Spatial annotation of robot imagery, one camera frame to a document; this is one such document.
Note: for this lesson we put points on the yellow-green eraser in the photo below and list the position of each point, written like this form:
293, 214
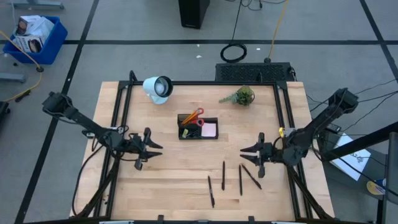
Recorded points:
185, 133

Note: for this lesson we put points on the dark grey post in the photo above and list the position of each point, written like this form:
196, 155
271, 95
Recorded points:
392, 186

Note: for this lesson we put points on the blue plastic bin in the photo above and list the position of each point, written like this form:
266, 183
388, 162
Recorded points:
54, 49

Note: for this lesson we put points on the yellow pencil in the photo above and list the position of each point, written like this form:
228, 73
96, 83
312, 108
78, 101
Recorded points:
188, 119
191, 117

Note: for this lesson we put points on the black power adapter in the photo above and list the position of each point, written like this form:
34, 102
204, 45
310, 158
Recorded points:
335, 128

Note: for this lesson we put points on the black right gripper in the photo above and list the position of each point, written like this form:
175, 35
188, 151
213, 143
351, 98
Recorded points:
269, 155

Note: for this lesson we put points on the black computer tower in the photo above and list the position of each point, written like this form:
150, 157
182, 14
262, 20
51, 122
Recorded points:
192, 12

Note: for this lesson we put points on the black pen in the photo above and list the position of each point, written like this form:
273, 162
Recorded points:
211, 193
252, 178
223, 177
240, 183

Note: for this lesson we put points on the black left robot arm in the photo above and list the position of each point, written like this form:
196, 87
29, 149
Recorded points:
84, 119

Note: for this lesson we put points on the yellow and blue disc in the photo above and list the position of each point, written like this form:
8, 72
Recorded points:
374, 188

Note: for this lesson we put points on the white printed package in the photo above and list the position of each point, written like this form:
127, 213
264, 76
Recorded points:
28, 43
34, 25

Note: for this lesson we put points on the white paper sheet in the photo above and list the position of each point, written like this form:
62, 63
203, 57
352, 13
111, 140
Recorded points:
354, 158

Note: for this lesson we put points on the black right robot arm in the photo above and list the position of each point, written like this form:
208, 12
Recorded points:
314, 127

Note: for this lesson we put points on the black metal beam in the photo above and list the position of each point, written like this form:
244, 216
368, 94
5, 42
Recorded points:
357, 143

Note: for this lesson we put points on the black metal table frame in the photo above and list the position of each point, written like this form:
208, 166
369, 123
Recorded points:
199, 83

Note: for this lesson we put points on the pink sticky note pad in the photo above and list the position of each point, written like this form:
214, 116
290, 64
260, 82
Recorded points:
209, 130

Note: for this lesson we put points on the white desk lamp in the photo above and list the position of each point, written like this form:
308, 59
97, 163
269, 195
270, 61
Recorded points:
155, 90

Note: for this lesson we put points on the potted green succulent plant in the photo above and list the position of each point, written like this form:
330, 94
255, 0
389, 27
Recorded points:
244, 96

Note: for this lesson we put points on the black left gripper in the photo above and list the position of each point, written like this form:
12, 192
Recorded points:
141, 146

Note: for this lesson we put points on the grey metal table foot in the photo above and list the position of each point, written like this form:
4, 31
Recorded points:
37, 4
12, 77

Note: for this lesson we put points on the black perforated metal case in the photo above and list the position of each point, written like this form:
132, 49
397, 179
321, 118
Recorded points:
252, 72

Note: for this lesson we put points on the black mesh desk organizer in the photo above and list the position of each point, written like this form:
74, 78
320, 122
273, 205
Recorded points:
213, 120

